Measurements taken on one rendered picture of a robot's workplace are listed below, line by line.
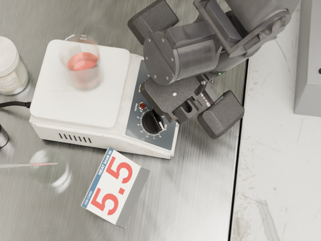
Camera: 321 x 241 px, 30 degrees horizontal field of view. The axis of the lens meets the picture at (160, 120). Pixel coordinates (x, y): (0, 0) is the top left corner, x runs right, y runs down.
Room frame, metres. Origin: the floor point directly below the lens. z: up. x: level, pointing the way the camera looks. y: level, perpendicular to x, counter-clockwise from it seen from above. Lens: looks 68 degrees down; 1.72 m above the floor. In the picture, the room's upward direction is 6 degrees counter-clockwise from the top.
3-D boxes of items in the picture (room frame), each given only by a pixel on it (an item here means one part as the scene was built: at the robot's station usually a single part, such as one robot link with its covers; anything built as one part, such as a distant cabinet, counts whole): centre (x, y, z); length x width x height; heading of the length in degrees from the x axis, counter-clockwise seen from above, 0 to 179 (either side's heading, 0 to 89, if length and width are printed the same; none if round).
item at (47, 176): (0.28, 0.16, 0.91); 0.06 x 0.06 x 0.02
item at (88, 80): (0.38, 0.09, 1.02); 0.06 x 0.05 x 0.08; 52
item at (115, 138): (0.36, 0.08, 0.94); 0.22 x 0.13 x 0.08; 74
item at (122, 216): (0.24, 0.07, 0.92); 0.09 x 0.06 x 0.04; 151
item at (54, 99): (0.37, 0.10, 0.98); 0.12 x 0.12 x 0.01; 74
